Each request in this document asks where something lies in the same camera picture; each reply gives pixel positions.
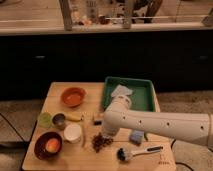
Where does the dark grape bunch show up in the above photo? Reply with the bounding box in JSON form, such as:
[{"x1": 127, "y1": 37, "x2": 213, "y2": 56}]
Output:
[{"x1": 92, "y1": 133, "x2": 113, "y2": 153}]

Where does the light green cup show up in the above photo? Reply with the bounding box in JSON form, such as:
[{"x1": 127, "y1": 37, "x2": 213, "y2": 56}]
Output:
[{"x1": 37, "y1": 112, "x2": 52, "y2": 129}]

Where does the peach fruit in bowl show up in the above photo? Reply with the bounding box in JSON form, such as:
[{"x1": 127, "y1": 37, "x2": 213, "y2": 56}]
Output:
[{"x1": 45, "y1": 138, "x2": 60, "y2": 153}]

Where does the black white dish brush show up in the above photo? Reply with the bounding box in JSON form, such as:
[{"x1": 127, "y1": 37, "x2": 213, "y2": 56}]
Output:
[{"x1": 117, "y1": 146, "x2": 163, "y2": 162}]

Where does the green vegetable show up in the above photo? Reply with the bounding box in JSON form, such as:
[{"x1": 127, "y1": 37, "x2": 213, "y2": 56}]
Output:
[{"x1": 144, "y1": 133, "x2": 148, "y2": 141}]

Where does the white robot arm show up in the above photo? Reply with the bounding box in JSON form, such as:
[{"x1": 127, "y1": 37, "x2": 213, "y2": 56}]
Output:
[{"x1": 102, "y1": 95, "x2": 213, "y2": 149}]

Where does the wooden stick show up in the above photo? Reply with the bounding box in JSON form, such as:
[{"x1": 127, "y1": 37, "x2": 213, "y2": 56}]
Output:
[{"x1": 81, "y1": 121, "x2": 86, "y2": 148}]

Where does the white round container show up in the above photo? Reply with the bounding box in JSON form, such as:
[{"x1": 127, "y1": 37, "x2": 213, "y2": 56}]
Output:
[{"x1": 64, "y1": 123, "x2": 82, "y2": 143}]

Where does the wooden cutting board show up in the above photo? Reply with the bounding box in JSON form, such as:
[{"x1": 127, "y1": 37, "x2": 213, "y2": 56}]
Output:
[{"x1": 22, "y1": 82, "x2": 176, "y2": 171}]

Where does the dark brown bowl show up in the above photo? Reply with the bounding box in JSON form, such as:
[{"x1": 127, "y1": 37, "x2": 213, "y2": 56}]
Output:
[{"x1": 34, "y1": 132, "x2": 62, "y2": 160}]

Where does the green plastic tray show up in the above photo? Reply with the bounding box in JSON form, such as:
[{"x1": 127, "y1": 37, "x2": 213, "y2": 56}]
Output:
[{"x1": 102, "y1": 77, "x2": 155, "y2": 111}]

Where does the small metal cup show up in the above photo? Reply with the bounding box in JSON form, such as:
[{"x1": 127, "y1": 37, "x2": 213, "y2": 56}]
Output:
[{"x1": 52, "y1": 113, "x2": 66, "y2": 130}]

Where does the wooden block eraser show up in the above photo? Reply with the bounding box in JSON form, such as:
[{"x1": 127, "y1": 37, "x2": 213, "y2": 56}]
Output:
[{"x1": 93, "y1": 114, "x2": 103, "y2": 125}]

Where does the orange red bowl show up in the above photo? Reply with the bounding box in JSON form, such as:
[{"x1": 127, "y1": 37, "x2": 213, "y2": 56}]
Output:
[{"x1": 60, "y1": 87, "x2": 86, "y2": 107}]

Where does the white cloth in tray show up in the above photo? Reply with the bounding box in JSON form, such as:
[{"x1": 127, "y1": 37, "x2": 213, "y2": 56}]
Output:
[{"x1": 111, "y1": 85, "x2": 133, "y2": 97}]

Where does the yellow banana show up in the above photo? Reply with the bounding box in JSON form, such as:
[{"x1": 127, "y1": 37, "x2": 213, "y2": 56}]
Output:
[{"x1": 65, "y1": 114, "x2": 83, "y2": 122}]

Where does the blue sponge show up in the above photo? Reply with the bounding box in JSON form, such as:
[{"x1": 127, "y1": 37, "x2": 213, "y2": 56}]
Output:
[{"x1": 129, "y1": 130, "x2": 144, "y2": 145}]

